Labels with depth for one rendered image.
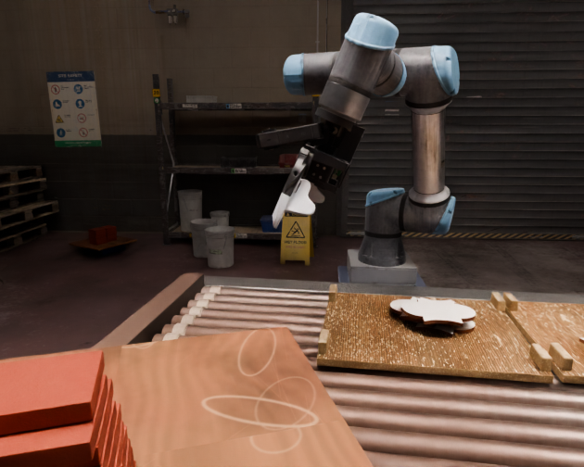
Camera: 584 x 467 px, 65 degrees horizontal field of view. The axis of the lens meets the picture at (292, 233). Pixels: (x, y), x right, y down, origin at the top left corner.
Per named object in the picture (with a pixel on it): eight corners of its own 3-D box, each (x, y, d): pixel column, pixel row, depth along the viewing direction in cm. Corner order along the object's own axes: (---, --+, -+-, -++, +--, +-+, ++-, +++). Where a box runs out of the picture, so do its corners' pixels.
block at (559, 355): (547, 355, 85) (549, 341, 85) (557, 355, 85) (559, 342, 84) (561, 372, 79) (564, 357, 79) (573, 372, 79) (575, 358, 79)
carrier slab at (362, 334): (329, 297, 118) (329, 291, 118) (496, 307, 112) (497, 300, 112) (316, 365, 84) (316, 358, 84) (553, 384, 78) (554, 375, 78)
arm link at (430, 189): (408, 217, 148) (401, 42, 118) (457, 221, 141) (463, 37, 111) (399, 238, 139) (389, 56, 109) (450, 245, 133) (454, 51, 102)
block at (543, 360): (527, 355, 85) (529, 341, 84) (539, 356, 85) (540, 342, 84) (539, 372, 79) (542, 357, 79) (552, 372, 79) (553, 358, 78)
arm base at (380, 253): (356, 252, 154) (357, 224, 152) (400, 254, 153) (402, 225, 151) (360, 266, 140) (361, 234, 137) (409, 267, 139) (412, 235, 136)
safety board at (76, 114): (55, 146, 574) (45, 70, 553) (102, 146, 570) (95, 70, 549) (54, 146, 572) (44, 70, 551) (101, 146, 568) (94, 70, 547)
